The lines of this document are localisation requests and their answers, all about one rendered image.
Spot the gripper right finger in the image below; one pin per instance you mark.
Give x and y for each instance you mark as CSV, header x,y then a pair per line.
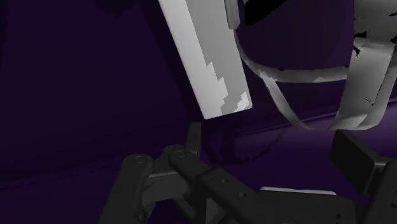
x,y
383,186

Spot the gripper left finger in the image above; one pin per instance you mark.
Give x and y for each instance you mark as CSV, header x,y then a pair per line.
x,y
133,186

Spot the white flat rectangular box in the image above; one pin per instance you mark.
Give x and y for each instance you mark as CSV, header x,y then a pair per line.
x,y
204,62

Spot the purple sofa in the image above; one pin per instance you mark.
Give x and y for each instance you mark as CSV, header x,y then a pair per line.
x,y
68,93

